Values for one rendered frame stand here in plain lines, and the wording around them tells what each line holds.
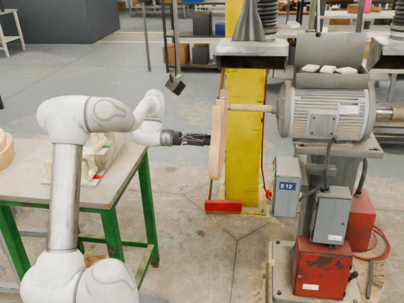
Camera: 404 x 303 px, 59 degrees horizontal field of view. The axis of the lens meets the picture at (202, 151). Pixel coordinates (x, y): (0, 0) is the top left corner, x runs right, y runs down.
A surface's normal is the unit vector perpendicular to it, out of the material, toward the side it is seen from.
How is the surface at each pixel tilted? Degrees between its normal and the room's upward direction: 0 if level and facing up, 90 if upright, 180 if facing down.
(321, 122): 90
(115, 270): 2
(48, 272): 53
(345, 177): 90
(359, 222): 90
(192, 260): 0
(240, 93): 90
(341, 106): 62
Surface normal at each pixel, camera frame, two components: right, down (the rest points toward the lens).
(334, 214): -0.17, 0.48
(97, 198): -0.03, -0.88
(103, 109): 0.07, -0.09
